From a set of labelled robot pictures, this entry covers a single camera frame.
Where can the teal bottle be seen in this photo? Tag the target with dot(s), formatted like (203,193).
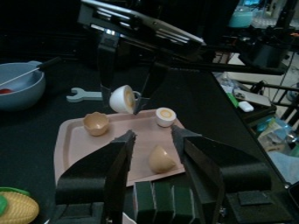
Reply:
(241,19)

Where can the clear plastic bag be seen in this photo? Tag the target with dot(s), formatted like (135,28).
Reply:
(278,131)

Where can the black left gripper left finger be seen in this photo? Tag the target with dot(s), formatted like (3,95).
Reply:
(98,172)

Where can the beige cracked eggshell cup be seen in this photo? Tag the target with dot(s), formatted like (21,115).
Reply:
(95,124)

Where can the white flat device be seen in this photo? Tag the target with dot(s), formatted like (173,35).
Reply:
(253,97)

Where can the dark green striped box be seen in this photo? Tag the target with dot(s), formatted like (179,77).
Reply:
(163,202)

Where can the beige pointed eggshell half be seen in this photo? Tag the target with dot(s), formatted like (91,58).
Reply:
(161,161)

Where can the red toy piece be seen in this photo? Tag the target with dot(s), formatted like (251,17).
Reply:
(6,91)

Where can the white egg half with yolk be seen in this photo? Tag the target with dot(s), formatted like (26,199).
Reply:
(121,100)

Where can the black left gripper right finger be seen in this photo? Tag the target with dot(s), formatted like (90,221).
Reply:
(218,163)

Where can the black frame bar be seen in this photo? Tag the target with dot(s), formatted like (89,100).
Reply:
(234,67)

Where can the yellow toy corn cob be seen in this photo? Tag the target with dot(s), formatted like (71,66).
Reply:
(19,207)

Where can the pink plastic tray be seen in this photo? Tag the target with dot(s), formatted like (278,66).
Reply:
(78,140)

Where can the pale green toy wrench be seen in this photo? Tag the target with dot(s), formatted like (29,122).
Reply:
(83,95)

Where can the light blue bowl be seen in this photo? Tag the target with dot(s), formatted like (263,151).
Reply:
(23,90)

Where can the small white case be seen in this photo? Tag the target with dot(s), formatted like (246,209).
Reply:
(246,106)

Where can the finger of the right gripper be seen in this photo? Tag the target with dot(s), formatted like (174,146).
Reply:
(107,64)
(154,84)

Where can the small white egg half, yolk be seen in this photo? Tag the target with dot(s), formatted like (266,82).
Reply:
(166,117)

